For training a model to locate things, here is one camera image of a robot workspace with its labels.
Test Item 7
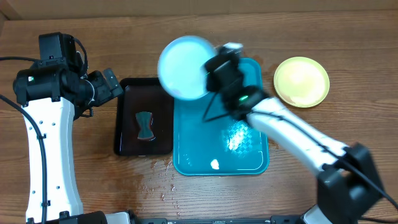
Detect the light blue plate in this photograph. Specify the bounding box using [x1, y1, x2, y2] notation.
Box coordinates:
[157, 35, 216, 101]

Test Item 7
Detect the dark green scrubbing sponge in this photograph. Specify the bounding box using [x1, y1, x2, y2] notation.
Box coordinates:
[136, 111, 155, 141]

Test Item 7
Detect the yellow plate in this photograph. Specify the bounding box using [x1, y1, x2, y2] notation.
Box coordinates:
[273, 57, 330, 108]

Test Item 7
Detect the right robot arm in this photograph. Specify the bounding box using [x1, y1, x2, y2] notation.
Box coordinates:
[204, 43, 385, 223]

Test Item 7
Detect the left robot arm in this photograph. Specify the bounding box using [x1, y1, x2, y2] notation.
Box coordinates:
[13, 32, 123, 223]

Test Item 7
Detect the black plastic tray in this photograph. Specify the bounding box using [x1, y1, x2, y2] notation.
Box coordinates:
[114, 78, 174, 156]

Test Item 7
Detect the teal plastic tray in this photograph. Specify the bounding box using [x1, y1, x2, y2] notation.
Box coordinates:
[172, 57, 270, 177]

